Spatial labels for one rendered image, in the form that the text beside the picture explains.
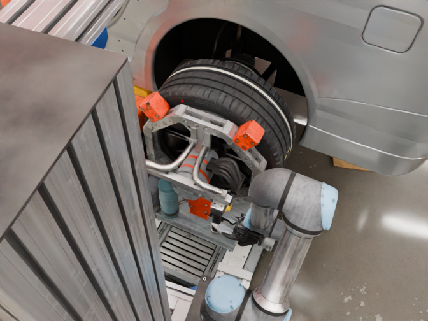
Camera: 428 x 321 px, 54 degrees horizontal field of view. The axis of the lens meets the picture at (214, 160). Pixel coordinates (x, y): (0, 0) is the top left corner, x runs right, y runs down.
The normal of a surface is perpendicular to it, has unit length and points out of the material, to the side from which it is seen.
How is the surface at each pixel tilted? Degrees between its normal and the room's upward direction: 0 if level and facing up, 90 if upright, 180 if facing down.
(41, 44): 0
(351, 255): 0
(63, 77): 0
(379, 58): 90
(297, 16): 90
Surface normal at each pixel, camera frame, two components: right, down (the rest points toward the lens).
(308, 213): -0.32, 0.29
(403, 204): 0.04, -0.58
